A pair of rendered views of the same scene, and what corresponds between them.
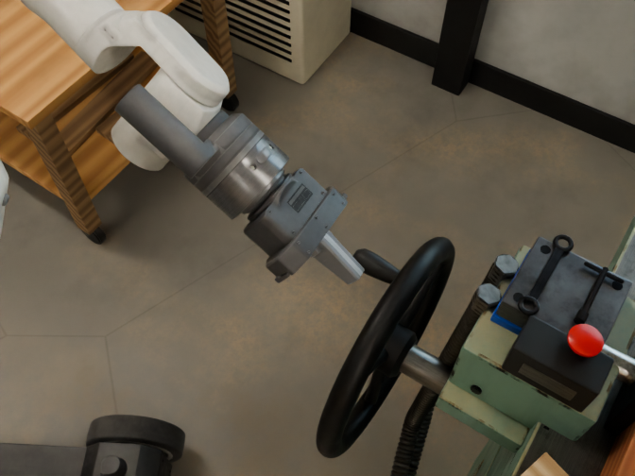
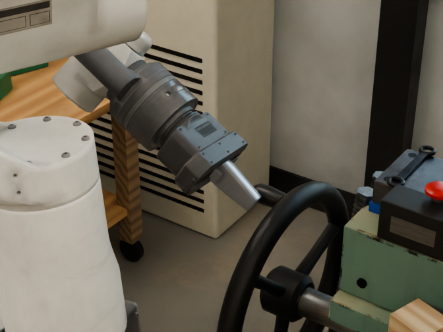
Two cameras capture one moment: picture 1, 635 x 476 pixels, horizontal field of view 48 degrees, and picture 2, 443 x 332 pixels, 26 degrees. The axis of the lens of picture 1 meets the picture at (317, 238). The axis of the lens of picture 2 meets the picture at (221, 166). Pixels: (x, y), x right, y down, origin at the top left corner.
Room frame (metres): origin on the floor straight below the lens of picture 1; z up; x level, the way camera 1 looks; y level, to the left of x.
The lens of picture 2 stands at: (-0.59, -0.03, 1.56)
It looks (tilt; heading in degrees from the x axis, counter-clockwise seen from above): 32 degrees down; 1
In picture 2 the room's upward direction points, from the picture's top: straight up
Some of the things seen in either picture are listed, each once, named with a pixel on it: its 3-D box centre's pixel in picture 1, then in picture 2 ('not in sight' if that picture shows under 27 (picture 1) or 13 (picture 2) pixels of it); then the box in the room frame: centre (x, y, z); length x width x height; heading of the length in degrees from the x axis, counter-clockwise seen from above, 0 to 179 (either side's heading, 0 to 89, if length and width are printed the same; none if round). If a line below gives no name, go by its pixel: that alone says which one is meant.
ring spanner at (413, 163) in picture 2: (546, 273); (412, 165); (0.33, -0.22, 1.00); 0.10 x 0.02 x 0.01; 147
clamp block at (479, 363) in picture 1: (544, 345); (422, 248); (0.29, -0.23, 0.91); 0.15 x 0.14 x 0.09; 147
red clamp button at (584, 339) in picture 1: (585, 340); (439, 190); (0.25, -0.23, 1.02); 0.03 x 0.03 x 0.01
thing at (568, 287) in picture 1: (560, 316); (425, 195); (0.29, -0.23, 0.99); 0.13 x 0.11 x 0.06; 147
